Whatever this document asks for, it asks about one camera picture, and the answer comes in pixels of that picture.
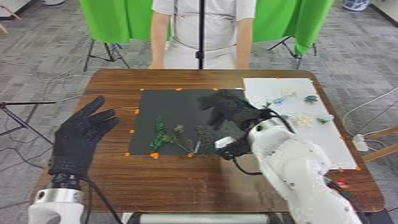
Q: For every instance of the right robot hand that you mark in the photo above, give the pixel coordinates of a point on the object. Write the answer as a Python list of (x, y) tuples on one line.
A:
[(233, 108)]

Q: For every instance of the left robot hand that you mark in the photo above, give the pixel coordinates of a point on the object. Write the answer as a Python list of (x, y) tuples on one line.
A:
[(77, 143)]

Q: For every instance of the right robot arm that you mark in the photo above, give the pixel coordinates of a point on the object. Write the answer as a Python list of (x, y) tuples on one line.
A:
[(295, 173)]

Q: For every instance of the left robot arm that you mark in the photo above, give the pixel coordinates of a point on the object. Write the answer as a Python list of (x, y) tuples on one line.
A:
[(55, 203)]

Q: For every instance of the dark mat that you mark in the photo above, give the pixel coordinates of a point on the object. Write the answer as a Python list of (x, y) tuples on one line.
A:
[(171, 110)]

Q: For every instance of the person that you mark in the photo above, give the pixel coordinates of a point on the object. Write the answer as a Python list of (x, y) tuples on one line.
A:
[(196, 30)]

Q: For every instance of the blue flower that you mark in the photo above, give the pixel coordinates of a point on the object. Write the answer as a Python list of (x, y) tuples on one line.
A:
[(311, 99), (277, 101)]

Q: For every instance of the green sprig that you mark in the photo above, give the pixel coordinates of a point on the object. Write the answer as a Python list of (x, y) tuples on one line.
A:
[(322, 120), (204, 134), (180, 129), (158, 133)]

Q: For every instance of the black tripod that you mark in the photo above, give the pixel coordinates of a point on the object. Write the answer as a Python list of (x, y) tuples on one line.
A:
[(18, 120)]

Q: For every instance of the white flower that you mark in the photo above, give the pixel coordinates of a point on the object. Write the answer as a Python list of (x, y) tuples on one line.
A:
[(304, 120)]

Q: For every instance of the white sheet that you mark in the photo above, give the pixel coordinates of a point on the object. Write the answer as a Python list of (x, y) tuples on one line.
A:
[(320, 143)]

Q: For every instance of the black cloth stand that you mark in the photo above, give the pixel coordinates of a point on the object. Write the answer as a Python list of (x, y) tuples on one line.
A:
[(293, 50), (109, 55)]

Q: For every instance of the black stand pole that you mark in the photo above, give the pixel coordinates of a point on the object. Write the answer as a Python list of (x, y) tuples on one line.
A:
[(201, 33)]

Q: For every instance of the white power strip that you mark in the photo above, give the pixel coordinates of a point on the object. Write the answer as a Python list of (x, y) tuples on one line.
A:
[(359, 142)]

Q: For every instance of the pale grey bar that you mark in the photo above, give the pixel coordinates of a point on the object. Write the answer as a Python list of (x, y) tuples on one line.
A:
[(201, 218)]

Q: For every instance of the blue and white vase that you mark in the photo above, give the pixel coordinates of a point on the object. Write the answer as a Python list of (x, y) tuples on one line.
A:
[(355, 4)]

